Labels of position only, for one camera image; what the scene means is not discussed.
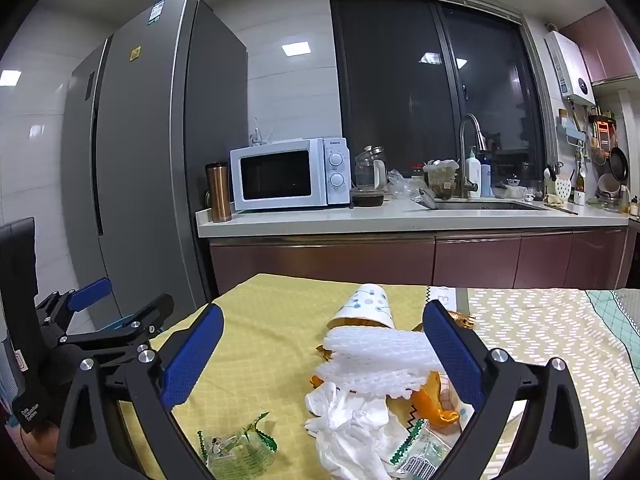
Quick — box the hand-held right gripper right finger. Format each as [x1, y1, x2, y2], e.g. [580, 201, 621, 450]
[422, 301, 586, 480]

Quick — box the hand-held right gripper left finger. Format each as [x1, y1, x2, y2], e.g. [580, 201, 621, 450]
[55, 304, 225, 480]

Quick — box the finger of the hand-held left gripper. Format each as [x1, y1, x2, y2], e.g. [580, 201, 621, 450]
[37, 277, 113, 333]
[60, 292, 175, 369]

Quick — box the gold snack wrapper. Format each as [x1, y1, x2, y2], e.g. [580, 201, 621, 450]
[447, 310, 476, 332]

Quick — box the orange peel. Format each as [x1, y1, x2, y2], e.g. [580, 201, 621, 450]
[310, 342, 461, 429]

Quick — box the white tissue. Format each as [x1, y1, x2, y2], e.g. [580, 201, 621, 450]
[304, 382, 426, 480]
[312, 327, 441, 395]

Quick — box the blue-dotted paper cup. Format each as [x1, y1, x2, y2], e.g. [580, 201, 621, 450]
[327, 283, 396, 331]

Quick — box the clear green wrapper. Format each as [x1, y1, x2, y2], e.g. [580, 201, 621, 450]
[390, 419, 456, 480]
[196, 411, 278, 480]

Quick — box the yellow checked tablecloth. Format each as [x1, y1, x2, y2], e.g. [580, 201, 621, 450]
[117, 273, 471, 480]

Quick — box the beige dash-patterned tablecloth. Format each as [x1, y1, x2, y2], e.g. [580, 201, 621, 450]
[425, 285, 640, 480]

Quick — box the kitchen counter with maroon cabinets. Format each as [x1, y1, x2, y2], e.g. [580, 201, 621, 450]
[196, 195, 640, 297]

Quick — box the grey refrigerator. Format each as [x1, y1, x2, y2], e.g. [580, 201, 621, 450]
[60, 0, 249, 318]

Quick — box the copper thermos mug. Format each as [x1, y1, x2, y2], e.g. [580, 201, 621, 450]
[205, 161, 233, 224]

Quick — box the steel sink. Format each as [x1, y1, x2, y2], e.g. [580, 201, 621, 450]
[425, 198, 556, 212]

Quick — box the plastic-covered food container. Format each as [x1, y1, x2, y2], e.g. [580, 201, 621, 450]
[422, 159, 460, 200]

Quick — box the clear plastic bag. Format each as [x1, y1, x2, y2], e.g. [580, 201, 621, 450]
[387, 169, 425, 202]

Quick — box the black pot base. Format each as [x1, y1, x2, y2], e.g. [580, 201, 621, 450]
[350, 189, 386, 209]

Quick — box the blue bottle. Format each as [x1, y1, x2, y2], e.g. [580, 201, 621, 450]
[480, 152, 494, 198]

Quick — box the white soap bottle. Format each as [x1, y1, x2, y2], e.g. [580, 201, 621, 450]
[465, 146, 483, 198]

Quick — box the steel kitchen faucet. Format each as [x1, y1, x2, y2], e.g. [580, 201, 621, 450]
[458, 113, 488, 200]

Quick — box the white microwave oven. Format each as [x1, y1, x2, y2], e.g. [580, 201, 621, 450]
[230, 137, 352, 212]

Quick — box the stack of bowls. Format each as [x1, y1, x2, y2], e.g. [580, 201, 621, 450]
[596, 175, 627, 212]

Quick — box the black frying pan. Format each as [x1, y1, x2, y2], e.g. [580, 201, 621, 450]
[607, 146, 630, 181]

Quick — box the orange hanging grater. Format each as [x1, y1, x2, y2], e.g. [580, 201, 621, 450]
[590, 116, 616, 166]

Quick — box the dark window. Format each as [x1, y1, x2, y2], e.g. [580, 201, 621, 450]
[327, 0, 547, 192]

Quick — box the white water heater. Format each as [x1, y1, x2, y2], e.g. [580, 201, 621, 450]
[544, 30, 597, 107]

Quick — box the light blue wall rack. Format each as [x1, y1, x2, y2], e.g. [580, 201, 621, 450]
[557, 109, 588, 147]

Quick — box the maroon wall cabinet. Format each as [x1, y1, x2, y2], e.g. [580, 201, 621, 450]
[557, 7, 640, 86]

